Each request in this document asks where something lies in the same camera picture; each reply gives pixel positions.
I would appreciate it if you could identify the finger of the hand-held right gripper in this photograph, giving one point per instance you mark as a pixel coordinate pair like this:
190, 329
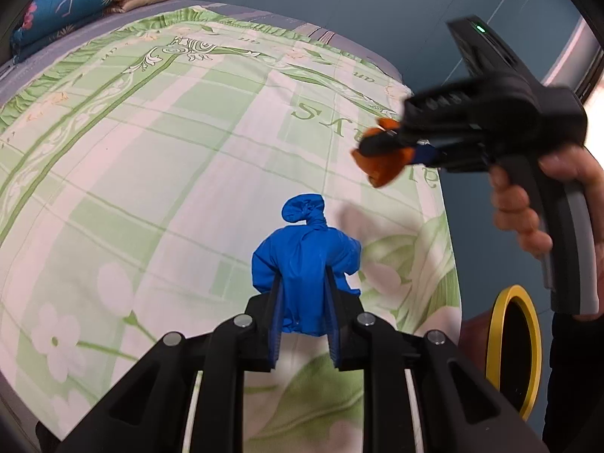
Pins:
428, 155
384, 140

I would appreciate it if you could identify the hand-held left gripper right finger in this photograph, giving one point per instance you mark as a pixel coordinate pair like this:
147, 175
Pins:
332, 335

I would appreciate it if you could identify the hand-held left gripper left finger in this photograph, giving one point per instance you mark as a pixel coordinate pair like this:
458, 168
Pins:
276, 335

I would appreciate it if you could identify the blue plastic bag bundle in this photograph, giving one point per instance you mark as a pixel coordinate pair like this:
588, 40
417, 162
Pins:
302, 264

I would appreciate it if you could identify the yellow rimmed black bin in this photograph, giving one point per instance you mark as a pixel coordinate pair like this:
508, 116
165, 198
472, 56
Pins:
519, 354

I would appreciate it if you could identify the person's right hand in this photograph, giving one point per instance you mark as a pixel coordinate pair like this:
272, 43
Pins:
514, 207

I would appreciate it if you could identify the window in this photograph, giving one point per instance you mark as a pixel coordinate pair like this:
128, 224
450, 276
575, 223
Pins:
578, 56

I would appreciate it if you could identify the green printed bedsheet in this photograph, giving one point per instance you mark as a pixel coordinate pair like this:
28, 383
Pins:
165, 160

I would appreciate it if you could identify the blue floral folded quilt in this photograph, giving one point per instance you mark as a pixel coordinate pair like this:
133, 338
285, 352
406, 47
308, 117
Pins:
66, 9

